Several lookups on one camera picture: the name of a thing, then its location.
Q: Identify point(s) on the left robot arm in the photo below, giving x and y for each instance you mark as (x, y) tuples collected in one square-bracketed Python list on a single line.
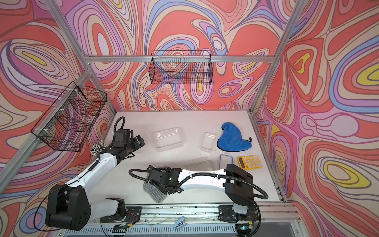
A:
[(68, 206)]

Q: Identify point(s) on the blue microfiber cloth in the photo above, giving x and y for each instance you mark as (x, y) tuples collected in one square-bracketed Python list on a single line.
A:
[(231, 140)]

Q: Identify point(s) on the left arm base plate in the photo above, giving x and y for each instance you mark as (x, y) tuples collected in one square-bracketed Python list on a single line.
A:
[(131, 215)]

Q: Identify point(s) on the left wall wire basket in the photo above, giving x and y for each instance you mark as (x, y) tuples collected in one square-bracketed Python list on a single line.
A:
[(73, 120)]

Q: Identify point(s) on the grey striped cloth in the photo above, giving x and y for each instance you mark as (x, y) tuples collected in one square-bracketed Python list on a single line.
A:
[(155, 191)]

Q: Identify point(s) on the large clear lunch box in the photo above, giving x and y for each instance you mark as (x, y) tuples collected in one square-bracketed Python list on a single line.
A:
[(169, 139)]

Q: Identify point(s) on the green-rimmed clear lid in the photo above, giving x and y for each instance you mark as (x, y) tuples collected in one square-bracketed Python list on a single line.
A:
[(200, 165)]

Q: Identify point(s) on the small blue-rimmed lunch box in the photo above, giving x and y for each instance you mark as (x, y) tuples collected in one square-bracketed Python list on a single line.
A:
[(224, 160)]

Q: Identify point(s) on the blue binder clip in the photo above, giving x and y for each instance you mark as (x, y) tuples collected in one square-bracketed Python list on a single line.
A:
[(180, 223)]

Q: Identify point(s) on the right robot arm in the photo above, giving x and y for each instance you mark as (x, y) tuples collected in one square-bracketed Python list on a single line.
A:
[(235, 182)]

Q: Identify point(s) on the small clear box base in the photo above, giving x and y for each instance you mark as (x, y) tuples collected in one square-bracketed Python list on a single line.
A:
[(207, 142)]

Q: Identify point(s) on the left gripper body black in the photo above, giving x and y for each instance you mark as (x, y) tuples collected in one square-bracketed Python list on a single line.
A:
[(133, 145)]

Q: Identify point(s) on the wall wire basket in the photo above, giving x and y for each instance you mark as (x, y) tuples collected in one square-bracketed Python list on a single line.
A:
[(189, 67), (73, 120)]

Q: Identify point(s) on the yellow perforated tray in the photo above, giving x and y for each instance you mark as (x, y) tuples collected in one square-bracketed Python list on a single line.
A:
[(249, 162)]

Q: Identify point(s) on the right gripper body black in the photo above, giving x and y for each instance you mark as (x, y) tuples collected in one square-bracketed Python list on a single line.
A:
[(165, 189)]

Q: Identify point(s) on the cup of pens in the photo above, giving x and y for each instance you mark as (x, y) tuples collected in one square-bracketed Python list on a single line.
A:
[(96, 149)]

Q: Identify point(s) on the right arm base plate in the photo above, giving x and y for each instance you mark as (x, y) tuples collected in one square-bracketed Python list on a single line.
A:
[(227, 214)]

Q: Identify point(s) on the back wall wire basket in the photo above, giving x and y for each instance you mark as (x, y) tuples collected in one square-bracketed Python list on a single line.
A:
[(189, 67)]

